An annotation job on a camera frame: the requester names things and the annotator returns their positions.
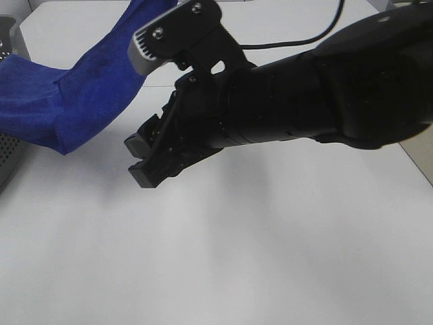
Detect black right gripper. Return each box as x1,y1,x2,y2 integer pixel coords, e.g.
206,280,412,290
124,60,254,188

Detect blue microfibre towel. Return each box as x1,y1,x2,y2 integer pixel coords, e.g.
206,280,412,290
1,1,177,154

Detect grey perforated plastic basket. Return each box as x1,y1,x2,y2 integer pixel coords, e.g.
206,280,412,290
1,14,30,192

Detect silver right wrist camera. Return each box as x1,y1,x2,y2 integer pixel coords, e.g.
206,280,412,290
128,1,222,75

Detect black right camera cable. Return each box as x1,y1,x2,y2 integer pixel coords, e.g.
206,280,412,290
242,0,346,49

